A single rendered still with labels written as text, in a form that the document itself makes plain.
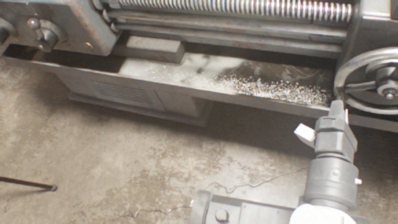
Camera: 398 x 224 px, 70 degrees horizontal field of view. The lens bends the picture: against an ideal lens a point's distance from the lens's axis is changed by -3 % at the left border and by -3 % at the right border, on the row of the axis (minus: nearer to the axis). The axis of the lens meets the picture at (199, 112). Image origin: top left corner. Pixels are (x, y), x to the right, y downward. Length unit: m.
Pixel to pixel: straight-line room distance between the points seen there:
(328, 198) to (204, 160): 0.84
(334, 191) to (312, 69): 0.56
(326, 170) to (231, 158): 0.78
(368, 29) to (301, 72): 0.41
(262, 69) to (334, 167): 0.54
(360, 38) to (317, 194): 0.32
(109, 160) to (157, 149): 0.24
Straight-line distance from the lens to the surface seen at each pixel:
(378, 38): 0.68
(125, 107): 1.53
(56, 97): 1.85
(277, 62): 1.05
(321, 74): 1.03
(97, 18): 0.96
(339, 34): 0.79
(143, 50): 1.11
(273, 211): 1.04
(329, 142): 0.59
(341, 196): 0.56
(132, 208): 1.35
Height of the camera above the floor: 1.21
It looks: 58 degrees down
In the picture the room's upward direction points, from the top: 20 degrees counter-clockwise
